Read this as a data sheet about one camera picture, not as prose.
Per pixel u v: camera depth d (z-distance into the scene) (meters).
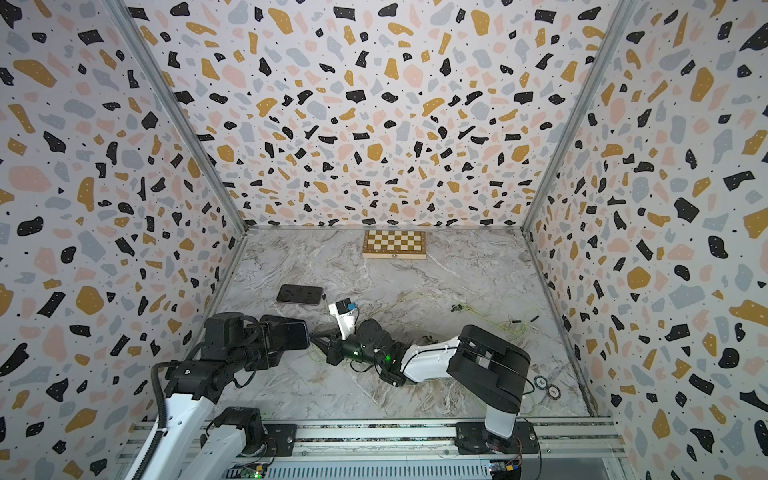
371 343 0.62
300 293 0.90
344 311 0.70
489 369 0.46
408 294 1.03
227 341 0.58
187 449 0.47
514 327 0.95
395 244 1.13
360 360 0.69
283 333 0.85
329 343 0.75
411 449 0.73
